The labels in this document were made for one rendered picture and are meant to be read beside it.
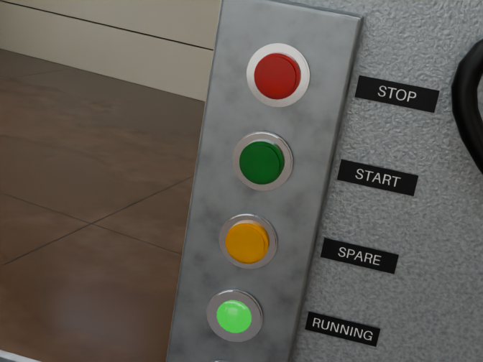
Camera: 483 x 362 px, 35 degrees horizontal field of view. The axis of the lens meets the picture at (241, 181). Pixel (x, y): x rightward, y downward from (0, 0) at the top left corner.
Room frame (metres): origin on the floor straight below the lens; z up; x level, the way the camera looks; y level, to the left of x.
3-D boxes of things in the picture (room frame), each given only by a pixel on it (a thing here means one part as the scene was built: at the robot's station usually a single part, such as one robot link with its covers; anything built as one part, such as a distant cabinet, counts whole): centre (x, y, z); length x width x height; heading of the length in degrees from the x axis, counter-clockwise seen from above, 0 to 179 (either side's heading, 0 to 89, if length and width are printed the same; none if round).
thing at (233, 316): (0.43, -0.01, 1.30); 0.02 x 0.01 x 0.02; 81
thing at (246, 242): (0.42, -0.01, 1.35); 0.03 x 0.01 x 0.03; 81
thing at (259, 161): (0.42, -0.01, 1.40); 0.03 x 0.01 x 0.03; 81
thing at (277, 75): (0.42, -0.01, 1.46); 0.03 x 0.01 x 0.03; 81
